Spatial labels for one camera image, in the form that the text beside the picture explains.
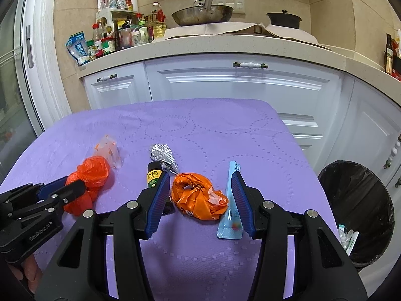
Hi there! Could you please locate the silver foil wrapper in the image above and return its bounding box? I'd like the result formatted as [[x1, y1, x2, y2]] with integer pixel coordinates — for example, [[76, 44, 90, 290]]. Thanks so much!
[[150, 143, 180, 175]]

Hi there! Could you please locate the corner cabinet left handle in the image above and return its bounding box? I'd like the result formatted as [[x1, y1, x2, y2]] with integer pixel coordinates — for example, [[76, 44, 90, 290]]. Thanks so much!
[[383, 137, 401, 169]]

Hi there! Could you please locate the middle cabinet door handle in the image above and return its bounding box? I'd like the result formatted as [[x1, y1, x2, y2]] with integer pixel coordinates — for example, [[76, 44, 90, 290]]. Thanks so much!
[[232, 62, 268, 69]]

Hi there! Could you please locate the white blue small wrapper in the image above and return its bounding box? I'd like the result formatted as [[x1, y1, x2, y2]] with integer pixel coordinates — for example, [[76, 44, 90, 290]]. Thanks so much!
[[338, 224, 359, 256]]

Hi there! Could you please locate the dark sauce bottle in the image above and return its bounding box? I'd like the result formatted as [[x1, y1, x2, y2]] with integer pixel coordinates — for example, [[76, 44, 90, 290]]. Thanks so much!
[[385, 33, 393, 75]]

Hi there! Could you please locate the beige stove cover cloth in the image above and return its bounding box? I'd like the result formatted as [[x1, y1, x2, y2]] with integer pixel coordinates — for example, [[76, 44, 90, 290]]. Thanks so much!
[[164, 22, 322, 47]]

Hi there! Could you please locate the light blue sachet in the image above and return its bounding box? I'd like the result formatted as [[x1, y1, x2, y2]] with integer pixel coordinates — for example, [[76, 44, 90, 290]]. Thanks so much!
[[216, 160, 243, 240]]

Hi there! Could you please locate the white spice rack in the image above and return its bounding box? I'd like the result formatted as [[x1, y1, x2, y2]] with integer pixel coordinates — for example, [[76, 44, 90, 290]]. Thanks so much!
[[96, 7, 138, 55]]

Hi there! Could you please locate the black lidded pot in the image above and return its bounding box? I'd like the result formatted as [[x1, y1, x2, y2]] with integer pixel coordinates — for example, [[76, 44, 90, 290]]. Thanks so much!
[[266, 10, 302, 29]]

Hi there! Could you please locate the person's left hand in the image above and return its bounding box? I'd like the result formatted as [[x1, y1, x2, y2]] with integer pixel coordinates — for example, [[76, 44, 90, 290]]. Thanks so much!
[[9, 254, 43, 294]]

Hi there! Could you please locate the red mesh plastic bag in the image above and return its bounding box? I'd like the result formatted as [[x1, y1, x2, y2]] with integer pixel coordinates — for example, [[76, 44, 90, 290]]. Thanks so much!
[[64, 156, 110, 217]]

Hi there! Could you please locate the black lined trash bin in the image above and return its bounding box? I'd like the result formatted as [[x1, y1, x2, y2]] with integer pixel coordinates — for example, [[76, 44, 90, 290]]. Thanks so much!
[[318, 160, 395, 271]]

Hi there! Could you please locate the green yellow small bottle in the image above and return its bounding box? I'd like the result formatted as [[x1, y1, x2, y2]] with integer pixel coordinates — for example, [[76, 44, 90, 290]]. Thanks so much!
[[145, 161, 176, 217]]

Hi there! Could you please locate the white sliding door frame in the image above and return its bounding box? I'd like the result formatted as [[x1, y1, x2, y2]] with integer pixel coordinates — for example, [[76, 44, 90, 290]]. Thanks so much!
[[20, 0, 71, 135]]

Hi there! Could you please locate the clear pink plastic wrapper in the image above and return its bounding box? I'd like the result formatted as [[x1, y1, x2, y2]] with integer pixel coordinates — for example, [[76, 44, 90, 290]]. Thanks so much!
[[93, 134, 122, 169]]

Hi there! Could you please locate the cabinet door handle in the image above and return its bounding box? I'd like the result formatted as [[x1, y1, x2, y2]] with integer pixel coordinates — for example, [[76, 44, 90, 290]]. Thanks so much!
[[96, 73, 118, 82], [232, 62, 268, 69]]

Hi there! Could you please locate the orange plastic bag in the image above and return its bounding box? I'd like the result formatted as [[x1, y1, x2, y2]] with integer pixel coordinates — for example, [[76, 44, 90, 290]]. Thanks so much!
[[171, 173, 229, 221]]

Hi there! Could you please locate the red black box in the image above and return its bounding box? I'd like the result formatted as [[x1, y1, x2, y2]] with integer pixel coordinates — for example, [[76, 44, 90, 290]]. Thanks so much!
[[391, 56, 401, 81]]

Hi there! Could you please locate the blue white snack bag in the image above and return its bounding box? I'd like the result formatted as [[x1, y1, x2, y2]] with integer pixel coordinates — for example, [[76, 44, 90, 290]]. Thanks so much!
[[65, 31, 89, 66]]

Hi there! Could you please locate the steel frying pan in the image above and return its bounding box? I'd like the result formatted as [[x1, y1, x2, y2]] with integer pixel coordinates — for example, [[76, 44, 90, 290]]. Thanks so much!
[[171, 0, 234, 27]]

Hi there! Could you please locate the purple tablecloth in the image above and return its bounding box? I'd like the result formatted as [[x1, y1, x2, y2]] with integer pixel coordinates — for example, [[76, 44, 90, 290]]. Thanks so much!
[[1, 99, 337, 300]]

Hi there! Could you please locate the left cabinet door handle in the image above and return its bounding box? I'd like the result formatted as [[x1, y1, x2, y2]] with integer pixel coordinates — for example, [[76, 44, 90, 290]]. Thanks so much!
[[96, 73, 118, 82]]

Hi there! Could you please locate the yellow cooking oil bottle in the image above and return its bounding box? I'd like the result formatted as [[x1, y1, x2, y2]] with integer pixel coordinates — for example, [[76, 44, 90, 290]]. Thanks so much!
[[152, 2, 166, 38]]

